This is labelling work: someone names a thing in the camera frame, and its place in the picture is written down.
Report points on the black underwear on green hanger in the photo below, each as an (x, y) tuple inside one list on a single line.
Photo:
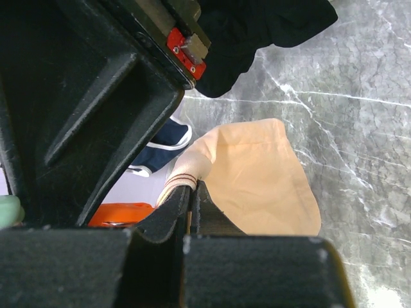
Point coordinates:
[(237, 29)]

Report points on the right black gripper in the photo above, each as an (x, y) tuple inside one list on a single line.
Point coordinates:
[(85, 85)]

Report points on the beige boxer underwear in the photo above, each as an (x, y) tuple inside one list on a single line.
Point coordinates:
[(253, 176)]

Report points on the navy blue brief underwear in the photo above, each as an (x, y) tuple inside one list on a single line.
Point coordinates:
[(168, 143)]

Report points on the orange clothespin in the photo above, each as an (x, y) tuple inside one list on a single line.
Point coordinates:
[(120, 214)]

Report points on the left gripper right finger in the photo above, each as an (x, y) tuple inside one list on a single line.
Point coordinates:
[(224, 267)]

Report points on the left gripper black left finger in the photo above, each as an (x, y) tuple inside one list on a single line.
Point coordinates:
[(138, 266)]

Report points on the green arched clip hanger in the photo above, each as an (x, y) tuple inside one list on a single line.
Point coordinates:
[(12, 213)]

